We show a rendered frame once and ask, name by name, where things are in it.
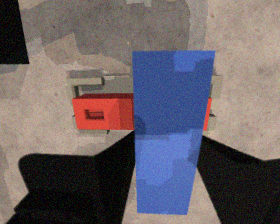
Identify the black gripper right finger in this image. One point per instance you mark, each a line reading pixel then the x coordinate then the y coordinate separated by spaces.
pixel 242 188

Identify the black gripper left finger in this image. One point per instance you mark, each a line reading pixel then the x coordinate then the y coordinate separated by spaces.
pixel 106 176

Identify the red tapered block with two sockets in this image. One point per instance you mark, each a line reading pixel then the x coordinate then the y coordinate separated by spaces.
pixel 110 111

